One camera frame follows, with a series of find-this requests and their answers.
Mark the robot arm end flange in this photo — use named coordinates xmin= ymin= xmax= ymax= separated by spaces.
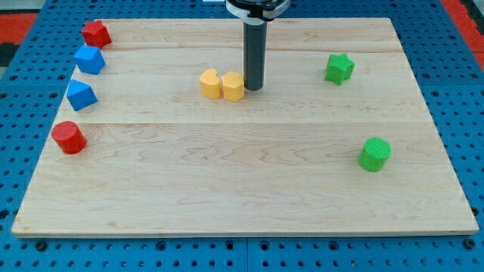
xmin=225 ymin=0 xmax=290 ymax=26

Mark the green star block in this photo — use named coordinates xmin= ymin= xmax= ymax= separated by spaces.
xmin=324 ymin=54 xmax=355 ymax=85

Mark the red star block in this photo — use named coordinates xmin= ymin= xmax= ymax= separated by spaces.
xmin=81 ymin=20 xmax=112 ymax=49

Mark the yellow hexagonal block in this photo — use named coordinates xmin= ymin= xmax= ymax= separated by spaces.
xmin=222 ymin=71 xmax=245 ymax=102

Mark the yellow heart block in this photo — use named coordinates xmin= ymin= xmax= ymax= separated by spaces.
xmin=199 ymin=69 xmax=222 ymax=99

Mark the light wooden board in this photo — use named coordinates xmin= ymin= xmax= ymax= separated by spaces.
xmin=11 ymin=17 xmax=479 ymax=238

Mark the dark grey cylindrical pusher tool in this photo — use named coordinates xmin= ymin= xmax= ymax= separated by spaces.
xmin=244 ymin=23 xmax=267 ymax=91

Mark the green cylinder block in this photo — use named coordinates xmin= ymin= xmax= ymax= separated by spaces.
xmin=358 ymin=138 xmax=392 ymax=172

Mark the blue triangular block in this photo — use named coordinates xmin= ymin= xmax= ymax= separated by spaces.
xmin=67 ymin=79 xmax=98 ymax=111

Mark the blue hexagonal block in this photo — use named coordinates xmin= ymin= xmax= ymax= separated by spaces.
xmin=74 ymin=45 xmax=105 ymax=75

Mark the red cylinder block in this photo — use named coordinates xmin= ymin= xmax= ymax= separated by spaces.
xmin=51 ymin=121 xmax=87 ymax=154

